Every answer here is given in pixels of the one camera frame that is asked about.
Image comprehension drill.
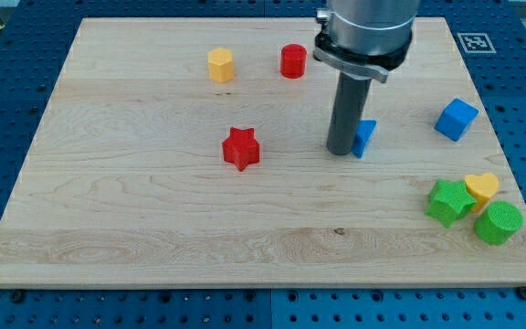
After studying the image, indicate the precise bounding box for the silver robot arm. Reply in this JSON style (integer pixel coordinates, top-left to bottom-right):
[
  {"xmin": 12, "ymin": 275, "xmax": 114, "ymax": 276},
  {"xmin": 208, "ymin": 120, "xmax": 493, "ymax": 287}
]
[{"xmin": 313, "ymin": 0, "xmax": 420, "ymax": 83}]

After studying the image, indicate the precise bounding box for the yellow hexagon block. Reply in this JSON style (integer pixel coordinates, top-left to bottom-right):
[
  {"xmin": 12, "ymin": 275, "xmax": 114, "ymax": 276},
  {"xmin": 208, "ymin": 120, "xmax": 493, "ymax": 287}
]
[{"xmin": 207, "ymin": 48, "xmax": 235, "ymax": 83}]

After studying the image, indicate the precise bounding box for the red star block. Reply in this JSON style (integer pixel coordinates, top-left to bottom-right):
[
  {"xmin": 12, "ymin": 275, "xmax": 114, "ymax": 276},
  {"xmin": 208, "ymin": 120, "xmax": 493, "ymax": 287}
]
[{"xmin": 222, "ymin": 127, "xmax": 260, "ymax": 172}]

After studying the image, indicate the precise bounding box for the wooden board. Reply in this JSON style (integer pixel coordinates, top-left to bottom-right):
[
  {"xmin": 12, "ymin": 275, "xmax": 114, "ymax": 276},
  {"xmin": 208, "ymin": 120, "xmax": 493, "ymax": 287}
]
[{"xmin": 0, "ymin": 17, "xmax": 526, "ymax": 290}]

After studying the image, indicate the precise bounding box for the blue triangle block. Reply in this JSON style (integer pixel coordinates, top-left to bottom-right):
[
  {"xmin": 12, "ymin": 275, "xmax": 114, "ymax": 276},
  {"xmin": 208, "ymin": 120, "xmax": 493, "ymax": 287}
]
[{"xmin": 352, "ymin": 120, "xmax": 377, "ymax": 158}]

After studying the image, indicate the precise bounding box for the red cylinder block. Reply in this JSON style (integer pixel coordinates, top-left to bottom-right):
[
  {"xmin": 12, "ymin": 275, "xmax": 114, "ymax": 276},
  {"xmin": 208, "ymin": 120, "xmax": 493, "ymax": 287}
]
[{"xmin": 280, "ymin": 44, "xmax": 307, "ymax": 79}]

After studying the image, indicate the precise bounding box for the grey cylindrical pointer tool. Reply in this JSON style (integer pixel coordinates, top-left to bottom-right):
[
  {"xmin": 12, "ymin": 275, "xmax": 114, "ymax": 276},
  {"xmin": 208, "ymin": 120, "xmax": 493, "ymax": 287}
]
[{"xmin": 326, "ymin": 72, "xmax": 371, "ymax": 155}]

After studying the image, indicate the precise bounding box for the green star block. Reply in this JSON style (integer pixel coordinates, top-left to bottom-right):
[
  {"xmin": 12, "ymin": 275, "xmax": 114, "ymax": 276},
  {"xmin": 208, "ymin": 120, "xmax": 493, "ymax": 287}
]
[{"xmin": 425, "ymin": 179, "xmax": 477, "ymax": 228}]

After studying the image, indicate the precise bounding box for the blue cube block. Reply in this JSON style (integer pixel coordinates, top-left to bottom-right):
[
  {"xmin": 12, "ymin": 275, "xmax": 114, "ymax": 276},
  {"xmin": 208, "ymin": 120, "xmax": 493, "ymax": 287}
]
[{"xmin": 435, "ymin": 98, "xmax": 479, "ymax": 142}]

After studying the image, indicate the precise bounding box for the yellow heart block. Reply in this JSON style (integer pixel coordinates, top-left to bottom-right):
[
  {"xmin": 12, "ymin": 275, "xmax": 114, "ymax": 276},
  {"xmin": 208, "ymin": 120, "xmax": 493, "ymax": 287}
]
[{"xmin": 464, "ymin": 173, "xmax": 500, "ymax": 212}]

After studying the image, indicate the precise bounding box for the green cylinder block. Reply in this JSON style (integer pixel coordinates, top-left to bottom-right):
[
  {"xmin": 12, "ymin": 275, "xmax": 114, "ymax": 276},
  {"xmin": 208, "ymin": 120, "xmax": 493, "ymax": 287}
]
[{"xmin": 474, "ymin": 201, "xmax": 523, "ymax": 246}]

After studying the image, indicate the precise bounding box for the white fiducial marker tag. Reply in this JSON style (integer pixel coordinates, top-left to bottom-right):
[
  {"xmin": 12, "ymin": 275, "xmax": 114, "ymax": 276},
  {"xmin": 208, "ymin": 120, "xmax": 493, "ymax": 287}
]
[{"xmin": 458, "ymin": 32, "xmax": 496, "ymax": 54}]

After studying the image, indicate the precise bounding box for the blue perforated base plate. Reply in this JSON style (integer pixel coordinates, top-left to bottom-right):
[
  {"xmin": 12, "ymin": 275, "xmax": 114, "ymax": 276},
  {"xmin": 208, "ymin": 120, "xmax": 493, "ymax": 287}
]
[{"xmin": 0, "ymin": 0, "xmax": 526, "ymax": 328}]

